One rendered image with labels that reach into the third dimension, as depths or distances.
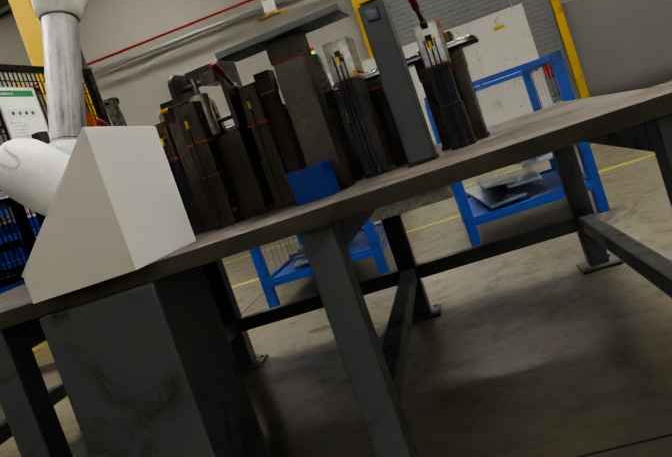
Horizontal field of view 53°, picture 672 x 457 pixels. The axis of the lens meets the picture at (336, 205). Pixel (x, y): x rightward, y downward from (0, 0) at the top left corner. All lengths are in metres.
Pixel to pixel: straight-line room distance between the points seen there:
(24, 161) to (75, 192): 0.26
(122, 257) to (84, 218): 0.12
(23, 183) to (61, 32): 0.53
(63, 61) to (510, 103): 8.55
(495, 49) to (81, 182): 8.96
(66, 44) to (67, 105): 0.18
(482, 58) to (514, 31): 0.57
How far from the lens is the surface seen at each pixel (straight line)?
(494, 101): 10.11
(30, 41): 3.32
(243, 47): 1.89
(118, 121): 2.36
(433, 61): 1.95
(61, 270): 1.58
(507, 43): 10.18
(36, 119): 2.97
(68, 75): 2.05
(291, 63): 1.88
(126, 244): 1.50
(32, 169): 1.75
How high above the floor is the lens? 0.79
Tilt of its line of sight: 4 degrees down
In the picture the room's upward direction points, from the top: 19 degrees counter-clockwise
